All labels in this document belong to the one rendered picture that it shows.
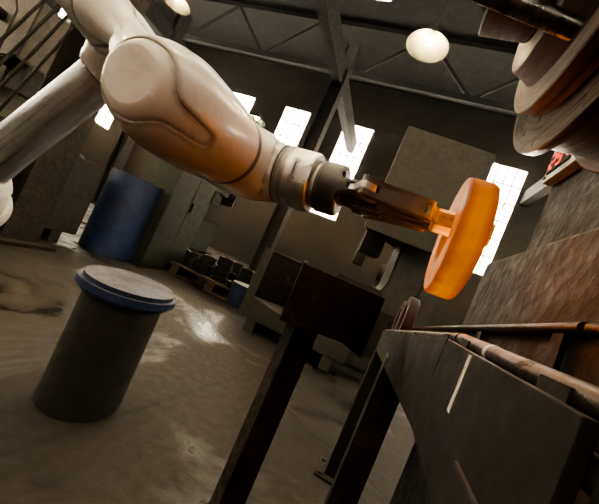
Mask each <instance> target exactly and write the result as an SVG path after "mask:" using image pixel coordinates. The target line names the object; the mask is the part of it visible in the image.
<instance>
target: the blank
mask: <svg viewBox="0 0 599 504"><path fill-rule="evenodd" d="M499 200H500V188H499V186H498V185H497V184H496V183H493V182H489V181H485V180H481V179H477V178H473V177H472V178H468V179H467V180H466V181H465V182H464V184H463V185H462V187H461V188H460V190H459V192H458V194H457V195H456V197H455V199H454V201H453V203H452V205H451V207H450V209H449V211H451V212H455V213H456V214H455V218H454V221H453V224H452V227H451V230H450V233H449V235H448V237H447V236H444V235H441V234H439V235H438V238H437V240H436V243H435V246H434V248H433V251H432V254H431V257H430V260H429V263H428V267H427V270H426V274H425V278H424V291H426V292H427V293H430V294H433V295H435V296H438V297H441V298H443V299H446V300H450V299H453V298H454V297H455V296H456V295H457V294H458V293H459V292H460V291H461V290H462V288H463V287H464V286H465V284H466V283H467V281H468V280H469V278H470V276H471V275H472V273H473V271H474V269H475V267H476V265H477V263H478V261H479V259H480V257H481V255H482V253H483V251H484V248H485V246H486V244H487V241H488V238H489V236H490V233H491V230H492V228H493V225H494V221H495V218H496V214H497V210H498V206H499Z"/></svg>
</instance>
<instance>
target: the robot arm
mask: <svg viewBox="0 0 599 504"><path fill-rule="evenodd" d="M56 1H57V2H58V4H59V5H60V6H61V7H62V8H63V10H64V12H65V13H66V14H67V16H68V17H69V18H70V20H71V21H72V22H73V24H74V25H75V26H76V28H77V29H78V30H79V31H80V33H81V34H82V35H83V36H84V37H85V38H86V41H85V43H84V46H83V47H82V49H81V52H80V58H81V59H79V60H78V61H77V62H76V63H74V64H73V65H72V66H71V67H69V68H68V69H67V70H66V71H64V72H63V73H62V74H61V75H59V76H58V77H57V78H56V79H54V80H53V81H52V82H51V83H49V84H48V85H47V86H46V87H44V88H43V89H42V90H41V91H39V92H38V93H37V94H36V95H34V96H33V97H32V98H31V99H29V100H28V101H27V102H25V103H24V104H23V105H22V106H20V107H19V108H18V109H17V110H15V111H14V112H13V113H12V114H10V115H9V116H8V117H7V118H5V119H4V120H3V121H2V122H0V226H1V225H3V224H4V223H5V222H6V221H7V220H8V219H9V217H10V216H11V214H12V211H13V200H12V197H11V194H12V193H13V184H12V178H13V177H14V176H16V175H17V174H18V173H20V172H21V171H22V170H23V169H25V168H26V167H27V166H28V165H30V164H31V163H32V162H33V161H35V160H36V159H37V158H38V157H40V156H41V155H42V154H44V153H45V152H46V151H47V150H49V149H50V148H51V147H52V146H54V145H55V144H56V143H57V142H59V141H60V140H61V139H63V138H64V137H65V136H66V135H68V134H69V133H70V132H71V131H73V130H74V129H75V128H76V127H78V126H79V125H80V124H82V123H83V122H84V121H85V120H87V119H88V118H89V117H90V116H92V115H93V114H94V113H95V112H97V111H98V110H99V109H100V108H102V107H103V106H104V105H106V106H107V108H108V110H109V112H110V113H111V115H112V116H113V118H114V119H115V121H116V122H117V123H118V125H119V126H120V127H121V128H122V129H123V130H124V132H125V133H126V134H127V135H128V136H129V137H130V138H131V139H133V140H134V141H135V142H136V143H137V144H138V145H140V146H141V147H142V148H144V149H145V150H146V151H148V152H150V153H151V154H153V155H155V156H156V157H158V158H160V159H161V160H163V161H165V162H167V163H169V164H171V165H173V166H174V167H176V168H178V169H180V170H183V171H185V172H187V173H189V174H192V175H194V176H197V177H200V178H204V179H205V180H206V181H208V182H209V183H210V184H212V185H213V186H215V187H217V188H219V189H220V190H223V191H225V192H228V193H231V194H234V195H237V196H240V197H244V198H247V199H251V200H255V201H268V202H274V203H277V204H278V205H282V206H283V205H284V206H287V207H290V208H294V209H295V210H296V209H297V210H300V211H303V212H305V213H306V212H309V211H310V210H311V209H313V210H314V211H317V212H320V213H323V214H326V215H329V216H335V215H336V214H337V213H338V212H339V211H340V208H341V207H343V206H346V207H347V208H349V209H352V210H351V212H353V213H355V214H359V215H362V218H364V219H370V220H376V221H380V222H384V223H388V224H392V225H396V226H400V227H404V228H408V229H412V230H416V231H418V232H424V230H426V231H431V232H434V233H438V234H441V235H444V236H447V237H448V235H449V233H450V230H451V227H452V224H453V221H454V218H455V214H456V213H455V212H451V211H448V210H444V209H441V208H439V207H438V206H436V205H437V202H436V201H434V200H432V199H429V198H426V197H423V196H421V195H418V194H415V193H413V192H410V191H407V190H404V189H402V188H399V187H396V186H393V185H391V184H388V183H385V182H383V181H380V180H379V179H377V178H375V177H373V176H371V175H369V174H364V176H363V178H362V180H360V181H359V180H356V179H350V178H351V171H350V168H349V167H348V166H346V165H342V164H339V163H335V162H331V161H326V159H325V157H324V155H323V154H321V153H317V152H313V151H309V150H306V149H302V148H299V147H297V146H291V145H288V144H285V143H283V142H281V141H280V140H279V139H277V137H276V136H275V135H274V134H272V133H270V132H269V131H267V130H265V129H264V128H262V127H261V126H259V125H258V124H257V123H256V122H254V121H253V120H252V119H251V117H250V115H249V113H248V112H247V110H246V108H245V107H244V106H243V104H242V103H241V102H240V100H239V99H238V98H237V97H236V95H235V94H234V93H233V92H232V91H231V89H230V88H229V87H228V86H227V85H226V83H225V82H224V81H223V80H222V78H221V77H220V76H219V75H218V74H217V73H216V71H215V70H214V69H213V68H212V67H211V66H210V65H209V64H208V63H207V62H205V61H204V60H203V59H202V58H201V57H199V56H198V55H196V54H194V53H193V52H191V51H190V50H188V49H187V48H185V47H184V46H182V45H180V44H178V43H176V42H174V41H171V40H169V39H166V38H163V37H159V36H156V35H155V33H154V32H153V30H152V29H151V27H150V26H149V25H148V23H147V22H146V20H145V19H144V18H143V16H142V15H141V14H140V13H139V12H138V11H137V10H136V9H135V7H134V6H133V5H132V4H131V2H130V1H129V0H56Z"/></svg>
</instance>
